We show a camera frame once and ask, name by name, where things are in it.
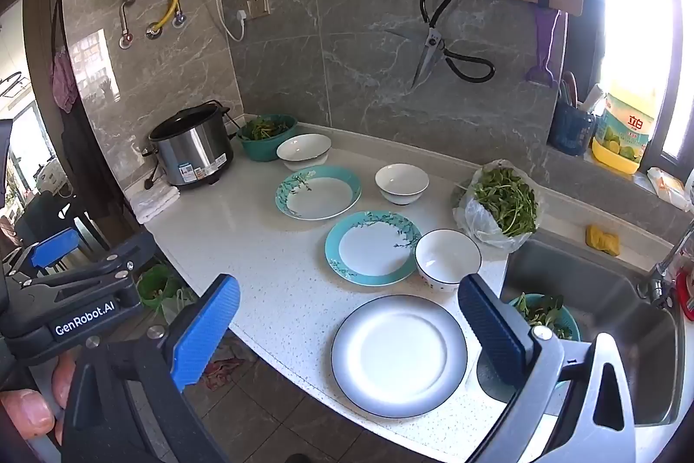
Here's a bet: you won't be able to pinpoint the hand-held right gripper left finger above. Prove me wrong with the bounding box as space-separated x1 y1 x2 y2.
59 273 242 463

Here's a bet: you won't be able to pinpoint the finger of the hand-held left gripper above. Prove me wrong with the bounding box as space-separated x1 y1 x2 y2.
22 230 160 301
0 227 77 279

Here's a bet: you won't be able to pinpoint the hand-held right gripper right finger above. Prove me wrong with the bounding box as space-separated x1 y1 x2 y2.
458 273 638 463

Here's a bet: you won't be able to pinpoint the white bowl with small print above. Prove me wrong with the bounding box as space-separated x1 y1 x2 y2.
415 229 483 294

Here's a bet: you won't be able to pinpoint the white plate dark rim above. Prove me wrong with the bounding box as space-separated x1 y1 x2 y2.
331 295 468 417

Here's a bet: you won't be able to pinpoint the deep teal floral plate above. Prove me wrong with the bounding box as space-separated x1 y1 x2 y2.
275 164 362 221

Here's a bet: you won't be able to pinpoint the plain white bowl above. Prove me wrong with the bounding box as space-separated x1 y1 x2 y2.
374 163 430 207

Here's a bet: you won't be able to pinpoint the white shallow bowl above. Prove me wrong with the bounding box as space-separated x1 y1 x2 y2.
276 133 333 172

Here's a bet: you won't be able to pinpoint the person's left hand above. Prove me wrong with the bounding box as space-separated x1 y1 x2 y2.
0 351 82 447

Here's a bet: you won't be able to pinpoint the dark chair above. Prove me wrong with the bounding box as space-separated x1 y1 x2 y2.
13 192 112 269

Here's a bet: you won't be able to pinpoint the red cloth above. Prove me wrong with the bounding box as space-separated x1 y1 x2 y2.
203 338 255 391

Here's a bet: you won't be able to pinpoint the green plastic bag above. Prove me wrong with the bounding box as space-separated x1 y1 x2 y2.
135 263 199 323

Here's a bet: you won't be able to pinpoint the leafy greens in strainer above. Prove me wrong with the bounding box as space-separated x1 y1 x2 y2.
512 295 573 336

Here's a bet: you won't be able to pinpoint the folded white cloth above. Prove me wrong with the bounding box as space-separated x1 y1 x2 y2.
130 184 181 224

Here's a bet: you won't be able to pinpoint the teal strainer basket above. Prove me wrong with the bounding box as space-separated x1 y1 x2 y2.
507 293 581 345

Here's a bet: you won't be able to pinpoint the steel sink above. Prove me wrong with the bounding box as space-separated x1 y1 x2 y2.
477 232 684 426

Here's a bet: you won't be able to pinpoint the clear plastic bag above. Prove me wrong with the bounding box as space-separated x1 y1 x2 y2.
452 159 543 253

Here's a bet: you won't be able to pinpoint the steel rice cooker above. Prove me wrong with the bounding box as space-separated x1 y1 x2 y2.
142 99 236 190

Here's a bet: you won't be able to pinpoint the leafy greens in bag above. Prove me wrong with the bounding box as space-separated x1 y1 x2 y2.
474 167 537 236

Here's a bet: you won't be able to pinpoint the yellow sponge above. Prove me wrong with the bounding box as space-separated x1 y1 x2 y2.
584 224 620 256

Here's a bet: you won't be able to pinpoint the pink hanging cloth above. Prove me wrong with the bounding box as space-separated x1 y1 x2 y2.
51 52 79 114

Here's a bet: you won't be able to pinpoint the steel faucet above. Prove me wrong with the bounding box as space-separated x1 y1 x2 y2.
637 219 694 306

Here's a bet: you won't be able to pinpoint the teal plastic basin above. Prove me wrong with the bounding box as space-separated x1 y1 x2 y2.
237 114 299 163

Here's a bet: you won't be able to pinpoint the leafy greens in basin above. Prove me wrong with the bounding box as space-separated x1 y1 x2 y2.
241 116 291 141

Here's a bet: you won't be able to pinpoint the blue utensil holder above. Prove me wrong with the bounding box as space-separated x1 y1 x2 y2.
547 99 597 156

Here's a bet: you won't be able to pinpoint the white packet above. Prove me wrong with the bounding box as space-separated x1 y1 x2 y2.
646 167 694 211

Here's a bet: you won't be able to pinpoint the yellow dish soap bottle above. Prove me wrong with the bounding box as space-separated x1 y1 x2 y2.
591 80 659 176

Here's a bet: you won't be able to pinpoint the purple scraper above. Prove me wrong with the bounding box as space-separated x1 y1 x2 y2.
526 4 562 89

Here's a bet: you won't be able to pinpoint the steel hose red ring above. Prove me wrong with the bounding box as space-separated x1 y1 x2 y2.
119 0 136 49

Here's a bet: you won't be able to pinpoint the yellow gas hose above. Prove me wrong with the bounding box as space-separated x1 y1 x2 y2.
146 0 180 41

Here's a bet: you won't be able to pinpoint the white power cable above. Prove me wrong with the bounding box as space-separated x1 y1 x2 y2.
198 0 248 42

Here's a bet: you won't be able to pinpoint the black handled kitchen scissors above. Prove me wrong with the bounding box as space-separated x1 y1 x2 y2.
410 0 495 89

